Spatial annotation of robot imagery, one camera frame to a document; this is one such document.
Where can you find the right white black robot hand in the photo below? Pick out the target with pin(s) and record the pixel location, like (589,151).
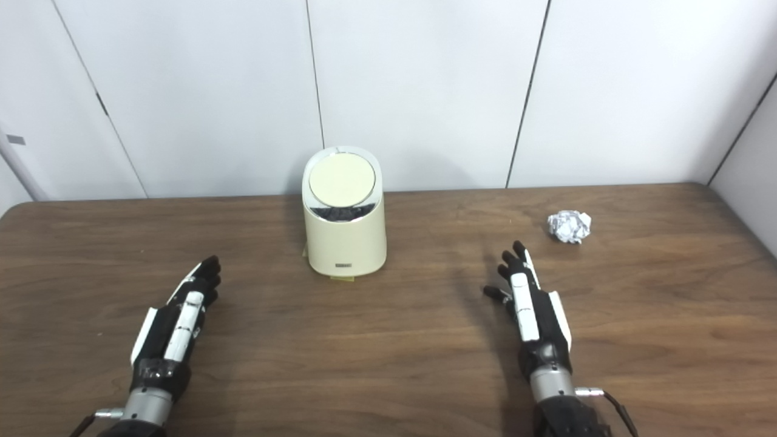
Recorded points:
(540,321)

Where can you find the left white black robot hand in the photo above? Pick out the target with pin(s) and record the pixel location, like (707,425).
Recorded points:
(173,331)

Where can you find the white paper ball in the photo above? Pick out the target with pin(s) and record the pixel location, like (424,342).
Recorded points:
(569,226)

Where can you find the round cream bin lid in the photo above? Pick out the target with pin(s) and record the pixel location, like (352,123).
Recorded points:
(342,179)

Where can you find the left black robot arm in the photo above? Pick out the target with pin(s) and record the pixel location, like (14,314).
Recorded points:
(145,409)

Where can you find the yellow tape under bin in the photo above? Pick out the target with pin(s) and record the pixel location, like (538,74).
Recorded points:
(341,278)

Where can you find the cream-colored desktop trash bin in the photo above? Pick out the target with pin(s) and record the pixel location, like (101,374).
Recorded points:
(346,243)

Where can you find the white wall corner post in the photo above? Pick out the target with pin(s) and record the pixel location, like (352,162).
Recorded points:
(21,167)

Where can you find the black wall panel hinge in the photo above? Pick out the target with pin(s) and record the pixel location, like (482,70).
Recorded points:
(101,104)

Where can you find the grey label on wall post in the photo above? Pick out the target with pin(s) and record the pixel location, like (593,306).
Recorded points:
(16,139)

